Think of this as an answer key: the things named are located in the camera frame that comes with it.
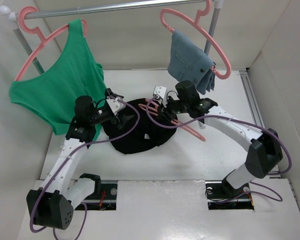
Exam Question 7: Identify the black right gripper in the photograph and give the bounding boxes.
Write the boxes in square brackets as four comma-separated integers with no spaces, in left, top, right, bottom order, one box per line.
[156,94,190,123]

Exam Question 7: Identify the pink plastic hanger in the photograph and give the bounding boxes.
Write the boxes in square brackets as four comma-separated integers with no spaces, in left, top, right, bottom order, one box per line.
[148,100,206,142]

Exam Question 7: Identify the black t shirt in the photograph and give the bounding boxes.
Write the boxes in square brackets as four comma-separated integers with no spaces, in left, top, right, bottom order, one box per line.
[102,98,176,155]

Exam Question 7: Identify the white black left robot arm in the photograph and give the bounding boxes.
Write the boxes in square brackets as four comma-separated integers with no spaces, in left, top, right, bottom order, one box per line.
[26,88,128,233]

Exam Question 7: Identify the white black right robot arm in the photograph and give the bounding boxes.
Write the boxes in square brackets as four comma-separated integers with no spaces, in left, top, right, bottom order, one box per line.
[159,80,283,198]

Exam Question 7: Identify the pink hanger with jeans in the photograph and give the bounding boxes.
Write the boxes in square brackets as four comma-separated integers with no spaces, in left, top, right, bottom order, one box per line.
[160,0,232,80]

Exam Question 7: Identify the pink hanger with green top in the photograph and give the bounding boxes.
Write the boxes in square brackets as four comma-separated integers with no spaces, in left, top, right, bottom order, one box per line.
[14,5,89,82]

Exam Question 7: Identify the blue denim shorts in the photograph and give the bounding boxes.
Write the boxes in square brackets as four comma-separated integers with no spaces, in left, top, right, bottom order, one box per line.
[167,30,216,95]

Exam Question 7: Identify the green tank top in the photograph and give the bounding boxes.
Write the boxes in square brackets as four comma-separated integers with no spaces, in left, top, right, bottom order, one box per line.
[9,19,106,135]

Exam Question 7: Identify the metal clothes rack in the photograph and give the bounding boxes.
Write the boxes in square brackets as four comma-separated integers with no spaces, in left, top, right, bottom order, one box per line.
[0,0,225,130]

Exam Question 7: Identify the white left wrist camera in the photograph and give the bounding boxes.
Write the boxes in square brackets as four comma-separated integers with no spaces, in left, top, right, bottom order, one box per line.
[106,97,126,116]

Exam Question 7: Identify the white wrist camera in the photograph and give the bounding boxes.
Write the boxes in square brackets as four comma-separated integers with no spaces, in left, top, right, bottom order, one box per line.
[152,85,167,106]
[106,97,126,116]

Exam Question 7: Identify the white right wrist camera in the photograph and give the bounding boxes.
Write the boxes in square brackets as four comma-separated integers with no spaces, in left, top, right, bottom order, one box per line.
[152,85,167,106]

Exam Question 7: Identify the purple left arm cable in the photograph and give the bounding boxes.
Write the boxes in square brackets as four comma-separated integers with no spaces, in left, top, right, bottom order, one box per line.
[29,99,141,240]

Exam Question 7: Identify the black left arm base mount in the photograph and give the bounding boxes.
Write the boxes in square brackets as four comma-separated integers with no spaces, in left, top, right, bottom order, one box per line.
[83,180,118,211]

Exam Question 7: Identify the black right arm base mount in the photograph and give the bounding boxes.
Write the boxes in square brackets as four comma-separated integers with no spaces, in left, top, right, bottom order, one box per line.
[204,180,255,210]

